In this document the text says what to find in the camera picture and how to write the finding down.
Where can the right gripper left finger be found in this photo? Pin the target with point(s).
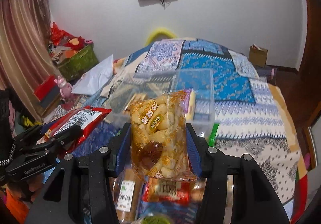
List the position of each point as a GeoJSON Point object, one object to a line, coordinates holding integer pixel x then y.
{"type": "Point", "coordinates": [120, 150]}

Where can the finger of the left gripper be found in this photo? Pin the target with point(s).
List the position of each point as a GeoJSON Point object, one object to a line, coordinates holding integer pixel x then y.
{"type": "Point", "coordinates": [65, 136]}

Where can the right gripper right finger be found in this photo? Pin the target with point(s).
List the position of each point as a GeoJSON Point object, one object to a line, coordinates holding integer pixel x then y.
{"type": "Point", "coordinates": [200, 154]}

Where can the red snack bag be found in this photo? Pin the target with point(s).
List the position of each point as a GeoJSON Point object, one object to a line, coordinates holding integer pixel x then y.
{"type": "Point", "coordinates": [86, 119]}

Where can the brown biscuit roll pack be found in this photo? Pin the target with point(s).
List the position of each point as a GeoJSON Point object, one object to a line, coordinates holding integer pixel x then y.
{"type": "Point", "coordinates": [127, 190]}

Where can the red noodle snack packet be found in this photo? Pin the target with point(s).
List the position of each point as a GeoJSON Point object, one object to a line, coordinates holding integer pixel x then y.
{"type": "Point", "coordinates": [160, 190]}

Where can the green jelly cup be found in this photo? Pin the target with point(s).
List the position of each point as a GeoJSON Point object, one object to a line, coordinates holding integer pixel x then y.
{"type": "Point", "coordinates": [156, 219]}

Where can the green edged pastry bag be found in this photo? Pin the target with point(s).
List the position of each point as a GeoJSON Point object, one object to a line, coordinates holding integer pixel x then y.
{"type": "Point", "coordinates": [211, 137]}

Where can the pink plush toy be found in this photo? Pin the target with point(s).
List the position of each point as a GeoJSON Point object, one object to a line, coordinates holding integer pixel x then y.
{"type": "Point", "coordinates": [65, 88]}

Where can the red and grey box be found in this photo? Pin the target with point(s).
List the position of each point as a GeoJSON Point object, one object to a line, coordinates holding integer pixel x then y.
{"type": "Point", "coordinates": [48, 92]}

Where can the white pillow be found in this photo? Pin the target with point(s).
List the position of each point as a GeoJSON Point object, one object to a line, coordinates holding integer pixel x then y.
{"type": "Point", "coordinates": [95, 78]}

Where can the patchwork blue quilt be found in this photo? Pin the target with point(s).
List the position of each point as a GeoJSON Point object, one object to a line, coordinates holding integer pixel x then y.
{"type": "Point", "coordinates": [252, 114]}

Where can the striped pink curtain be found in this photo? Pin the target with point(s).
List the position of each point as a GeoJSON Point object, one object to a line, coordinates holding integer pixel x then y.
{"type": "Point", "coordinates": [25, 61]}

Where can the yellow round object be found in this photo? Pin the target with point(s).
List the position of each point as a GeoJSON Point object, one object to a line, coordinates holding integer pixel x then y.
{"type": "Point", "coordinates": [158, 33]}

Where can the brown wooden door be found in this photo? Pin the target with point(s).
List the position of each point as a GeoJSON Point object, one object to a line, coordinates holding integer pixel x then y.
{"type": "Point", "coordinates": [309, 71]}

